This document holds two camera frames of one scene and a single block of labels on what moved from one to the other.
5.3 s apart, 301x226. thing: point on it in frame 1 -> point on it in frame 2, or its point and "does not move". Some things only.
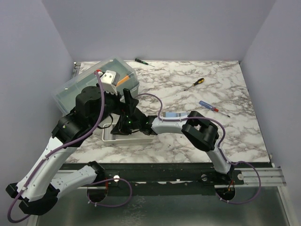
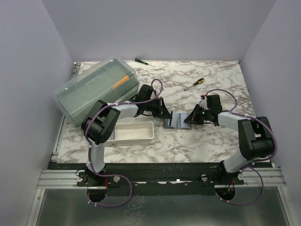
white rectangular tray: x=135 y=138 does not move
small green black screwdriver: x=144 y=62 does not move
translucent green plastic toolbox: x=64 y=96 does not move
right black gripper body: x=126 y=127 -> x=205 y=113
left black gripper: x=130 y=101 -> x=161 y=108
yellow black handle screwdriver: x=198 y=82 does not move
